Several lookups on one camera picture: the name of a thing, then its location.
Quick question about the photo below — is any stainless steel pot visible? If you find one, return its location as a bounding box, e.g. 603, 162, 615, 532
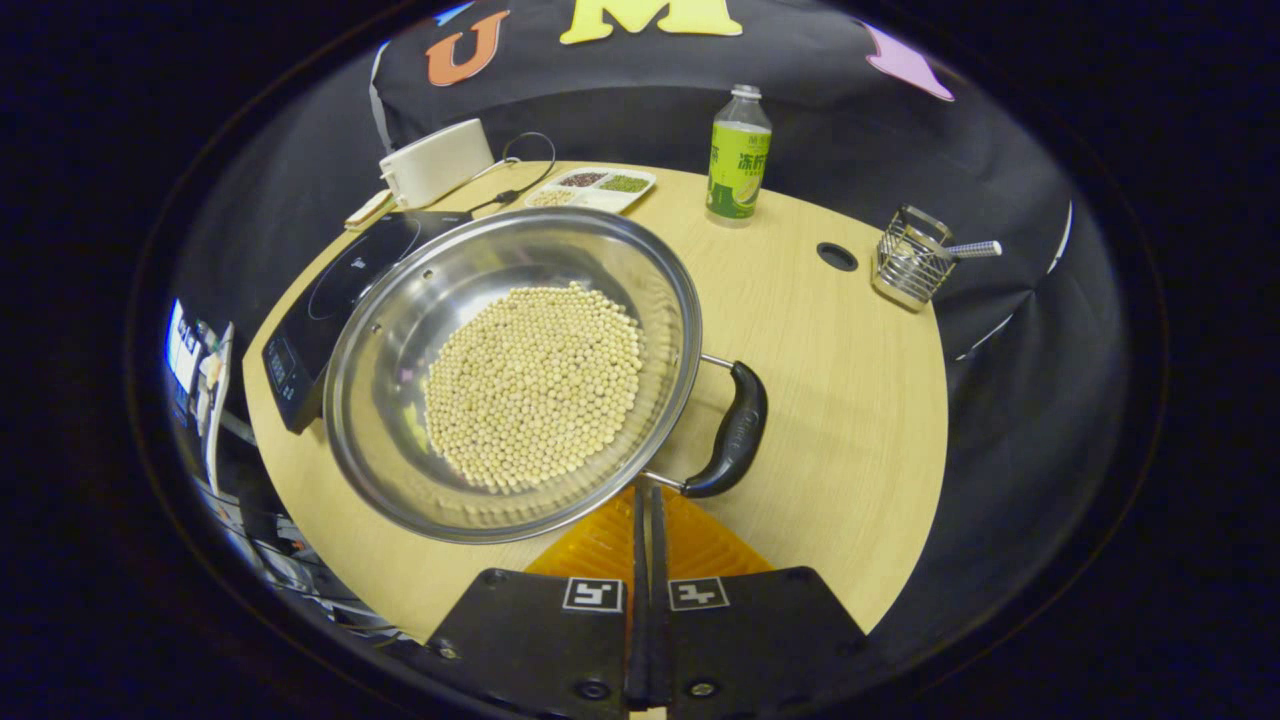
322, 207, 769, 546

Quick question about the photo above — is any white bread sandwich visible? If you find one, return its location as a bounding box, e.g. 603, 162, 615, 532
345, 190, 394, 231

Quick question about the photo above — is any metal wire utensil holder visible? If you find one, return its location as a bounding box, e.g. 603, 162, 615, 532
872, 205, 956, 313

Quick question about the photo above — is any lit screen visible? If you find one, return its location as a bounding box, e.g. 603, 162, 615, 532
165, 298, 206, 401

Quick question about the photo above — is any black power cable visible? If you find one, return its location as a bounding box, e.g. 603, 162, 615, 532
468, 131, 557, 213

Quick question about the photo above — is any black induction cooktop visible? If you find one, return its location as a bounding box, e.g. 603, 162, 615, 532
262, 210, 471, 434

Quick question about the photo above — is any green label drink bottle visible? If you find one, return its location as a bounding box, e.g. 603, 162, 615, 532
705, 84, 773, 229

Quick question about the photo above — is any white divided dish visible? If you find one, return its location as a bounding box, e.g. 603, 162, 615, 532
524, 167, 658, 214

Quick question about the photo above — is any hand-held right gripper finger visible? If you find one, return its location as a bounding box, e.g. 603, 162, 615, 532
425, 485, 651, 720
650, 485, 869, 720

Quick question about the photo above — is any large soybean pile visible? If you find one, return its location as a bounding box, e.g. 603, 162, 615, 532
422, 282, 644, 494

